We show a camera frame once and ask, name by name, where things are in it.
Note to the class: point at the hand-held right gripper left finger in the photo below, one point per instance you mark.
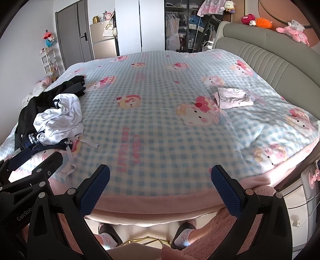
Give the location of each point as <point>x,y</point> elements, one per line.
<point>96,186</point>

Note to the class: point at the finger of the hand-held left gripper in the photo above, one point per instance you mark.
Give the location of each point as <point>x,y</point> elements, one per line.
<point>48,163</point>
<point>20,160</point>

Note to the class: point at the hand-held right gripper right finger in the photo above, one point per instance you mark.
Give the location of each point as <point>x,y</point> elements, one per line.
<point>225,191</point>

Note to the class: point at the white shirt navy collar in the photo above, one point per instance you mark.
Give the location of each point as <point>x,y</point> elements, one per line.
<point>60,117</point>

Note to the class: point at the navy white-striped garment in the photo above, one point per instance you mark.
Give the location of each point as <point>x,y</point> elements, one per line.
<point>32,141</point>

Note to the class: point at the person's pink fleece robe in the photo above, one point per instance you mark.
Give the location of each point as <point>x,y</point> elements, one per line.
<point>220,232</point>

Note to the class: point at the person's left foot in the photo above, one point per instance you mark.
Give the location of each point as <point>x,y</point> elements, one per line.
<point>110,236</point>

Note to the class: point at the person's foot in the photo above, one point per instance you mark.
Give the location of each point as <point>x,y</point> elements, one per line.
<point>183,236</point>
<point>110,236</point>

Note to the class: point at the black jacket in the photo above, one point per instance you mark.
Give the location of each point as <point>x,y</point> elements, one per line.
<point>32,107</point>

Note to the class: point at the person's right foot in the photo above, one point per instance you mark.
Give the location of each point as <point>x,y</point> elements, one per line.
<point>183,236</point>

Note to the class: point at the clutter pile beside bed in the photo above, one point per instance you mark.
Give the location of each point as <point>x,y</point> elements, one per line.
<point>35,91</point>

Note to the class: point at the white nightstand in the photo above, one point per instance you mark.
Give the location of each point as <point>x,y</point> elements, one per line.
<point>300,205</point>

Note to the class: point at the black pants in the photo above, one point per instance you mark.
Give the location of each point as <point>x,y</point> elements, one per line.
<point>73,85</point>

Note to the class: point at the printed checkered blanket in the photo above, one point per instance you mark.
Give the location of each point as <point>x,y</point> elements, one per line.
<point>155,117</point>

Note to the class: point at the folded pink printed garment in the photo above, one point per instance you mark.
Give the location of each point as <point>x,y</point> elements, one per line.
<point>232,98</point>

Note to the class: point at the white shelf rack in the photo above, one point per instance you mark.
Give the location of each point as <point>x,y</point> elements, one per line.
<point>50,61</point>

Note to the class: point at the beige refrigerator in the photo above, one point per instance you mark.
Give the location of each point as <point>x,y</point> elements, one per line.
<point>103,45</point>

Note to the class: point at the grey door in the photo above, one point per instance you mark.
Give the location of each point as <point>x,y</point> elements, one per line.
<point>72,35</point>

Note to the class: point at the grey padded headboard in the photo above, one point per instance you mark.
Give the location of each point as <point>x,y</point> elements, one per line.
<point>280,60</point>

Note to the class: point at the white bag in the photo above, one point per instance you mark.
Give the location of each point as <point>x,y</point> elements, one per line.
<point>110,30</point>

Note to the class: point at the white power strip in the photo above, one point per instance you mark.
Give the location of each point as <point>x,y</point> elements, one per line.
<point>209,45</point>

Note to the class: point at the gold jar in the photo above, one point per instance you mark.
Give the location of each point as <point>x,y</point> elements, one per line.
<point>95,19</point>

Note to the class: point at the small pink plush toy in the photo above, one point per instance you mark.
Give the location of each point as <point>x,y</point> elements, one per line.
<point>108,15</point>

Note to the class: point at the white wardrobe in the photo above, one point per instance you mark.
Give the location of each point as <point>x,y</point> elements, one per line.
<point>140,25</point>

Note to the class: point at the dark open closet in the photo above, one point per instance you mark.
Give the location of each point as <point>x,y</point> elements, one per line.
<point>180,27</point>

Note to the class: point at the blue plush toy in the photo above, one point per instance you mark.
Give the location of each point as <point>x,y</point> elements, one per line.
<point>195,22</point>

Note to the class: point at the red plush toy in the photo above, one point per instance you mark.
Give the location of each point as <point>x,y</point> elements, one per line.
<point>248,20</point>

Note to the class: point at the orange plush toy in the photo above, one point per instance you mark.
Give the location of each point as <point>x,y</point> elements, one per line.
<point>265,23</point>

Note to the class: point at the pink hanging garment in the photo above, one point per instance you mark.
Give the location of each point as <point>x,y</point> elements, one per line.
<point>210,6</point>

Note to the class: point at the white yellow plush toy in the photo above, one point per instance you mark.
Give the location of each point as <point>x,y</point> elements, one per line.
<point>229,5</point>

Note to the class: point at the red blue wall toy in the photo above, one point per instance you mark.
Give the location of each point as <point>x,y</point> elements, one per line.
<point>49,38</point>

